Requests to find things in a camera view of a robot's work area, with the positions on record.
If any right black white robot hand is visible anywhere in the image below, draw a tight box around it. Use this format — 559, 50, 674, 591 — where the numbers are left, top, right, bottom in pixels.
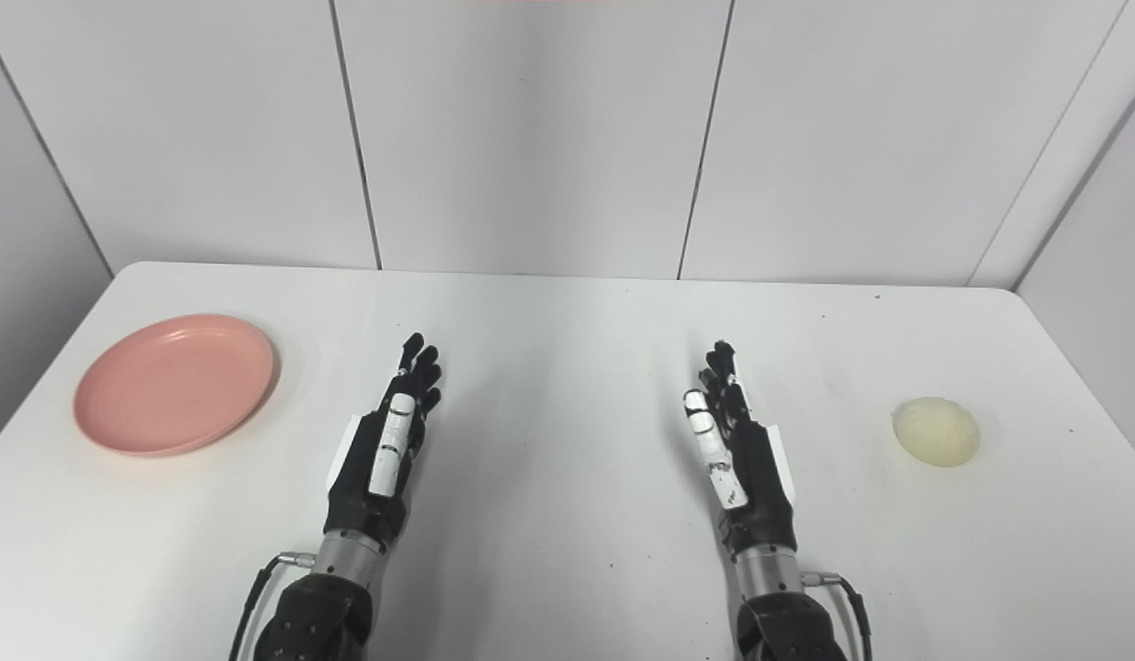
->
683, 341, 799, 557

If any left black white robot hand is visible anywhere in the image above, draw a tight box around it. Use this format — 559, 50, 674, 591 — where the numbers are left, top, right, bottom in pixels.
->
323, 332, 444, 554

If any white steamed bun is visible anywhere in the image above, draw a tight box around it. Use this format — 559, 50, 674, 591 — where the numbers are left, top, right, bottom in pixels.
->
892, 397, 981, 468

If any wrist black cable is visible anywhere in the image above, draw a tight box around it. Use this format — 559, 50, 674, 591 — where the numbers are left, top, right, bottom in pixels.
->
800, 571, 874, 661
228, 551, 317, 661

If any pink round plate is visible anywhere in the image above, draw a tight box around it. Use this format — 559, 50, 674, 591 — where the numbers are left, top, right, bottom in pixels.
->
73, 314, 276, 457

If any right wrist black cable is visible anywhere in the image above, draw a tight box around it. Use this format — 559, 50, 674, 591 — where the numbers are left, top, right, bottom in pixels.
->
800, 571, 874, 661

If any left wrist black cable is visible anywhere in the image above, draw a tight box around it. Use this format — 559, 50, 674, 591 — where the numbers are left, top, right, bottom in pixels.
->
228, 551, 317, 661

